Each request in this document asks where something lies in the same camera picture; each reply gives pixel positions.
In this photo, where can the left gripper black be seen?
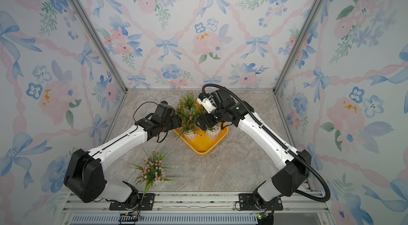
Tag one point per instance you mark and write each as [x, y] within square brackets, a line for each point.
[178, 121]

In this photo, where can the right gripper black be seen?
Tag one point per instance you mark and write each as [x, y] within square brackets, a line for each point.
[205, 116]

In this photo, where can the small red flower pot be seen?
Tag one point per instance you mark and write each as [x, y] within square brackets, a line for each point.
[187, 103]

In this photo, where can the yellow plastic storage tray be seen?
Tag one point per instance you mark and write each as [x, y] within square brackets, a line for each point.
[200, 142]

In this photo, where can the large pink flower pot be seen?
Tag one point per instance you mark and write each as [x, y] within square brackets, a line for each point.
[152, 170]

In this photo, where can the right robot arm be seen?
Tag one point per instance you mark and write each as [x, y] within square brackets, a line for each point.
[221, 107]

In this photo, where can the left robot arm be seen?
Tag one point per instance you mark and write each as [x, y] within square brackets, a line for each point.
[85, 175]

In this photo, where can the vented metal grille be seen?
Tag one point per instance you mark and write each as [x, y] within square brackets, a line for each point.
[164, 219]

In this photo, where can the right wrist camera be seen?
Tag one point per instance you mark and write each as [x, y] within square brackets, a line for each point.
[205, 103]

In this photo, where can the aluminium rail frame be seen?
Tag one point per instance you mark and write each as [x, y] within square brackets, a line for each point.
[297, 210]

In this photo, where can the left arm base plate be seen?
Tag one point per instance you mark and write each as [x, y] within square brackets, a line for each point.
[142, 202]

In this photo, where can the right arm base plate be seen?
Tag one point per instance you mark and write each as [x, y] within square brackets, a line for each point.
[252, 202]

